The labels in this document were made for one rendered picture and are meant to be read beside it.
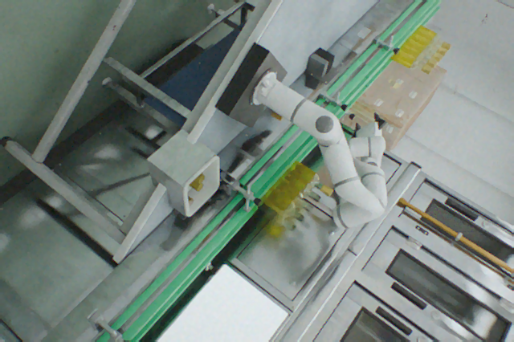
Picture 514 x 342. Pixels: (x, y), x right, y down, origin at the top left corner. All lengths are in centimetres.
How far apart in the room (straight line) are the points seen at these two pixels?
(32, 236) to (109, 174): 40
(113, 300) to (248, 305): 50
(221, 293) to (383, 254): 70
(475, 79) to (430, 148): 160
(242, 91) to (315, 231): 73
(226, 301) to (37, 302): 70
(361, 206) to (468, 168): 505
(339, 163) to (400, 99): 433
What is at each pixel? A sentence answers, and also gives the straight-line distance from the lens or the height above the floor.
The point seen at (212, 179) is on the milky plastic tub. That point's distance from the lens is 169.
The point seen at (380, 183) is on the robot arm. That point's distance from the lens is 166.
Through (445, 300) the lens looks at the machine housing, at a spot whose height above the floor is 176.
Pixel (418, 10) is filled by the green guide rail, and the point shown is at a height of 93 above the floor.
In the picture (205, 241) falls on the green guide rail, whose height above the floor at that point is 92.
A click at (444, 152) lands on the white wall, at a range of 649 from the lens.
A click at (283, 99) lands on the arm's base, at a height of 92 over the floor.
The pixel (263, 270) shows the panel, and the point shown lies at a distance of 186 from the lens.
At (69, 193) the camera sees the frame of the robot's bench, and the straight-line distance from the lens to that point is 189.
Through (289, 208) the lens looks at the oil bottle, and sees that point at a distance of 181.
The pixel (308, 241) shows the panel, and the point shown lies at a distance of 193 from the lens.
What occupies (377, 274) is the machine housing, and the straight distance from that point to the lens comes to 199.
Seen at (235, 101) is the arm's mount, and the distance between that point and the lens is 152.
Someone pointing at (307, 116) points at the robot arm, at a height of 102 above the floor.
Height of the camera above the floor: 143
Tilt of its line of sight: 17 degrees down
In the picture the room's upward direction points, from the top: 125 degrees clockwise
